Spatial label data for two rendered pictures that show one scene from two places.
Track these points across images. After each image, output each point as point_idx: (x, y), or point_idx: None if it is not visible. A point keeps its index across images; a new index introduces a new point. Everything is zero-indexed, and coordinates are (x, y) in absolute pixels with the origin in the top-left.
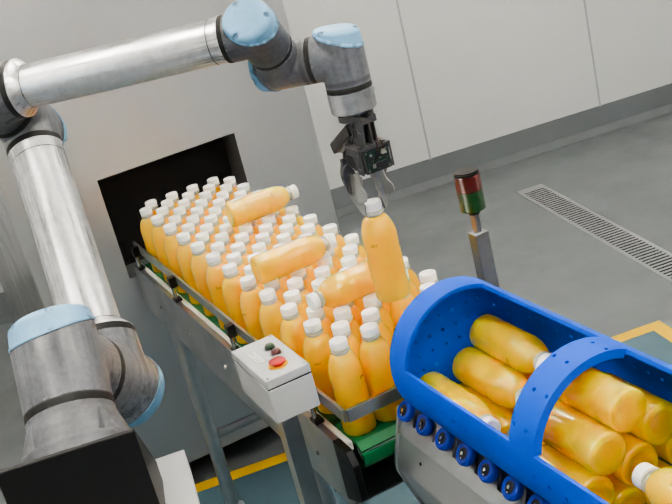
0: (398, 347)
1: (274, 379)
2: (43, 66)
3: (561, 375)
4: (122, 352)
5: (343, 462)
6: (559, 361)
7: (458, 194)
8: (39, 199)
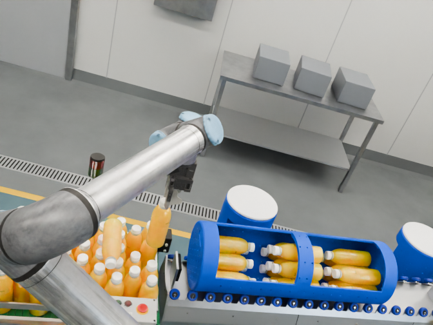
0: (210, 268)
1: (156, 318)
2: (113, 191)
3: (311, 253)
4: None
5: None
6: (305, 248)
7: (95, 169)
8: (92, 298)
